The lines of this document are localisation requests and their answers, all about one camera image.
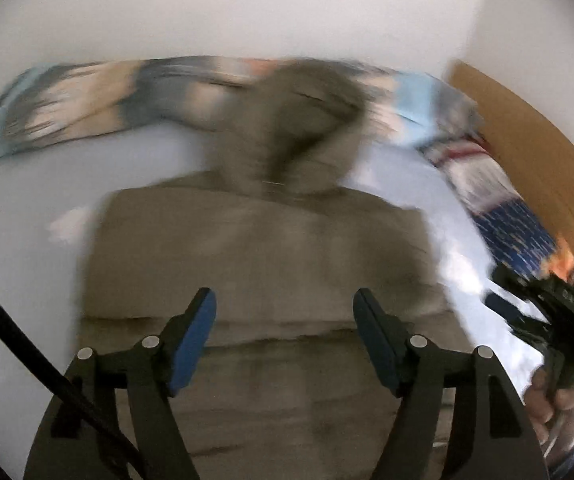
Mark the light blue cloud bed sheet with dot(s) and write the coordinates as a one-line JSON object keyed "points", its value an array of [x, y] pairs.
{"points": [[27, 260]]}

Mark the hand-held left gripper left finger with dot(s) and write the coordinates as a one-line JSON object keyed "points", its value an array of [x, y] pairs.
{"points": [[194, 347]]}

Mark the olive puffer jacket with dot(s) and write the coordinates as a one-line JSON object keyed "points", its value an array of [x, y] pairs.
{"points": [[262, 270]]}

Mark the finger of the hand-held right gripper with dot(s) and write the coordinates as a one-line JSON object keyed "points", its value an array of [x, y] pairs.
{"points": [[502, 306]]}

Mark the striped and dotted pillow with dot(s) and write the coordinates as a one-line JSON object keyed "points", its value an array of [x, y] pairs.
{"points": [[497, 210]]}

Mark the wooden headboard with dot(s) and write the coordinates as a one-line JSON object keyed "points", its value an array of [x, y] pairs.
{"points": [[542, 145]]}

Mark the patterned rolled quilt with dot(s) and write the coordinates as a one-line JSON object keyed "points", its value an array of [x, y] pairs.
{"points": [[92, 100]]}

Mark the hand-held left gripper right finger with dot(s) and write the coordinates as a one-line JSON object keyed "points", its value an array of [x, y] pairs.
{"points": [[376, 347]]}

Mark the person's right hand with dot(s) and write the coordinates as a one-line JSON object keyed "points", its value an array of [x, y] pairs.
{"points": [[562, 405]]}

